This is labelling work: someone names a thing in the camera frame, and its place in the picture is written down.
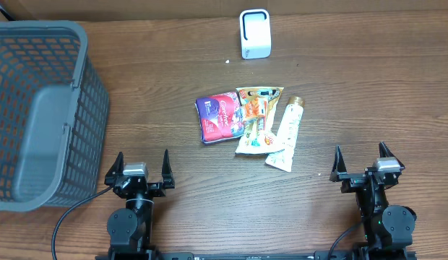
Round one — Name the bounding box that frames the red purple Carefree pack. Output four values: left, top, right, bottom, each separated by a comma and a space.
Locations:
195, 92, 245, 144

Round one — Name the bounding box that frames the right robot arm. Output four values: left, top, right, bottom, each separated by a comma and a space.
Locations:
325, 142, 417, 260

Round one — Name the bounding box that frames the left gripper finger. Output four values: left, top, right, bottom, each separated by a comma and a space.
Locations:
104, 152, 124, 185
161, 149, 175, 189

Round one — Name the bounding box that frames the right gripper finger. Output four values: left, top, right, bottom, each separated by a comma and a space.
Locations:
379, 141, 405, 170
329, 145, 346, 182

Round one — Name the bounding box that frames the orange small snack packet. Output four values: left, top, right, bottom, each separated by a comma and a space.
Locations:
242, 97, 268, 124

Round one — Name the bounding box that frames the yellow snack bag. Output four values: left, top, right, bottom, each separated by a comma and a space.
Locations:
236, 87, 283, 155

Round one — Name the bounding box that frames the grey plastic shopping basket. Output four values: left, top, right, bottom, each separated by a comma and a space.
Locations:
0, 21, 109, 212

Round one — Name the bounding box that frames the white cosmetic tube gold cap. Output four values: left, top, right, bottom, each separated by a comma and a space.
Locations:
265, 96, 305, 172

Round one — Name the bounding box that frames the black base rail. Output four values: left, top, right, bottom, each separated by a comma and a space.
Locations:
93, 251, 418, 260

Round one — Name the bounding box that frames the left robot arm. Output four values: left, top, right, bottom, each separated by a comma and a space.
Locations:
104, 151, 175, 260

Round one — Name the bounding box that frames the white barcode scanner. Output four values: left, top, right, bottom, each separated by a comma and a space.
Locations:
239, 9, 272, 60

